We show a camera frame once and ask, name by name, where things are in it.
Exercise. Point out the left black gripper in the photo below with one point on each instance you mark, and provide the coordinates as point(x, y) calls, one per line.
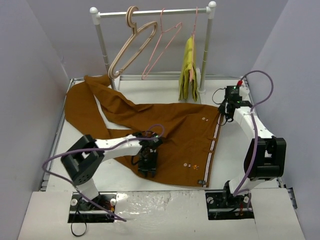
point(147, 169)

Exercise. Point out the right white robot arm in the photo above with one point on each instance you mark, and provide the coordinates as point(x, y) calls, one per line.
point(266, 154)

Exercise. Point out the pink wire hanger, empty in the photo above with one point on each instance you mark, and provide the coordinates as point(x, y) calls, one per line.
point(159, 49)

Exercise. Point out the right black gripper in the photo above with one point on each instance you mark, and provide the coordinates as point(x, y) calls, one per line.
point(223, 109)

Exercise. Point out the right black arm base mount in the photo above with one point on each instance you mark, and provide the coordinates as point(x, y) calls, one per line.
point(221, 207)

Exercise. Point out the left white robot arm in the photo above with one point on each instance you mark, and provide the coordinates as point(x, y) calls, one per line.
point(85, 156)

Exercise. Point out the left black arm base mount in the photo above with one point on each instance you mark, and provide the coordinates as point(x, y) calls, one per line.
point(82, 212)

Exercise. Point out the yellow-green folded trousers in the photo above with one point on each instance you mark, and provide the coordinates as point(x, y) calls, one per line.
point(188, 74)

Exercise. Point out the white and silver clothes rack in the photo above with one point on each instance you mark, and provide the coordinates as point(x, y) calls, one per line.
point(133, 11)

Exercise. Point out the pink wire hanger holding trousers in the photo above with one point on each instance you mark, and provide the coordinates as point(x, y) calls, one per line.
point(195, 27)

